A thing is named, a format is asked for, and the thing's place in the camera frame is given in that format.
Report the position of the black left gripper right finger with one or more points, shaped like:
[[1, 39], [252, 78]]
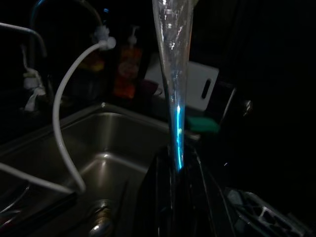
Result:
[[197, 209]]

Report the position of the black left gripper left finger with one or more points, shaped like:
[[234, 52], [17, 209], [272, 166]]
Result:
[[155, 209]]

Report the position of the stainless steel bowl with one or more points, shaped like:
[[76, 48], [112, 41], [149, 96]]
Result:
[[172, 61]]

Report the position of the steel sink drain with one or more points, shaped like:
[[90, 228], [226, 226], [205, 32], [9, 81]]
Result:
[[101, 222]]

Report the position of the stainless steel sink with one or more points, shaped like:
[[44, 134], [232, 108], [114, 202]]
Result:
[[111, 138]]

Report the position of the green sponge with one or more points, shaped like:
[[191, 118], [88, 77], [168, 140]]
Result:
[[202, 124]]

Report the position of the white cutting board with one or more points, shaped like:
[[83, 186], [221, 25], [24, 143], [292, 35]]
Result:
[[197, 84]]

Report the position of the orange soap pump bottle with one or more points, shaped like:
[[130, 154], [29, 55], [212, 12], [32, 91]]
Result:
[[128, 71]]

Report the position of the dark bottle red yellow label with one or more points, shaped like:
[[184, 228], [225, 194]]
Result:
[[96, 64]]

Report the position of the dark gooseneck faucet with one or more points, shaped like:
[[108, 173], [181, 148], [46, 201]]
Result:
[[98, 18]]

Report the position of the steel faucet with white wrap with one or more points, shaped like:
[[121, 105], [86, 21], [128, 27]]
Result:
[[24, 28]]

